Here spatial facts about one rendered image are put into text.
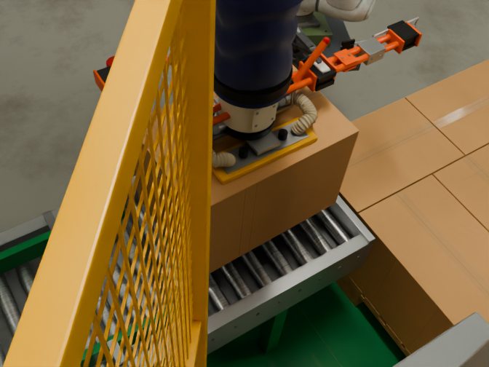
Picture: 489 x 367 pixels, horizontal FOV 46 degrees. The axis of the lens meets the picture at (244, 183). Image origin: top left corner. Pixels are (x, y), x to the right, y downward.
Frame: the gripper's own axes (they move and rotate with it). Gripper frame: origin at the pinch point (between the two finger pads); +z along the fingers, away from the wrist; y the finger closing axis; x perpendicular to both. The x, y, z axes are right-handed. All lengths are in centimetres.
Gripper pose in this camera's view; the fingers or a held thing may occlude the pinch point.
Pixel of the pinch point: (319, 70)
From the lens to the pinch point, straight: 180.8
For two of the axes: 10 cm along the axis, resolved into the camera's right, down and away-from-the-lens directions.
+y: -0.6, 5.9, 8.0
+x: -8.5, 4.0, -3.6
